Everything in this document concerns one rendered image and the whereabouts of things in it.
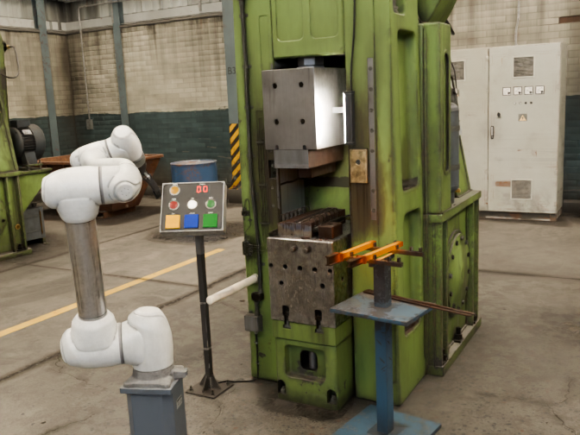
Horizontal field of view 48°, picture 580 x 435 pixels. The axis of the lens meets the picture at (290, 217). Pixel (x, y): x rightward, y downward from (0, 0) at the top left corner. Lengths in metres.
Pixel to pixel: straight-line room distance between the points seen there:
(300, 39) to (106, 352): 1.84
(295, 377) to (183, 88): 8.25
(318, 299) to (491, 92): 5.48
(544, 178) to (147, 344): 6.55
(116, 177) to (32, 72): 10.35
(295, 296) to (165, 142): 8.44
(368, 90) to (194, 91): 8.03
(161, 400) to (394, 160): 1.58
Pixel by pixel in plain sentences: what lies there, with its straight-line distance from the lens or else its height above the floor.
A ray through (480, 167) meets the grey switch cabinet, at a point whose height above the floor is 0.65.
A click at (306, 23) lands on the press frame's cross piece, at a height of 1.99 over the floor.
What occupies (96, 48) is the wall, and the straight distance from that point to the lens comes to 12.61.
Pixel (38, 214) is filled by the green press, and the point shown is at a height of 0.36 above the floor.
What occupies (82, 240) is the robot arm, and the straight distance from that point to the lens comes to 2.34.
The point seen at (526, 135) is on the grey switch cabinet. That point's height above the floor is 1.03.
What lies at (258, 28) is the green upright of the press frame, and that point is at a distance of 3.58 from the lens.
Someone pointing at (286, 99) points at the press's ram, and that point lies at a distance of 3.32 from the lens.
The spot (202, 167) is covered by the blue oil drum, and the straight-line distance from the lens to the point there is 7.97.
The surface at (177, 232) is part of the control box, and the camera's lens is 3.50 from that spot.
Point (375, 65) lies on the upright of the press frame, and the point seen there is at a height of 1.76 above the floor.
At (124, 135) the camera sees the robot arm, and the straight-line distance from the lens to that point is 2.77.
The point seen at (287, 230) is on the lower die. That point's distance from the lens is 3.41.
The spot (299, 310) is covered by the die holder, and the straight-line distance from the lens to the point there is 3.42.
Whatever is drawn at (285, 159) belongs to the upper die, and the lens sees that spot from 3.35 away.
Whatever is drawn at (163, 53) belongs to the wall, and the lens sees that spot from 11.56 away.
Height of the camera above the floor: 1.63
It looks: 10 degrees down
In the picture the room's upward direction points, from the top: 3 degrees counter-clockwise
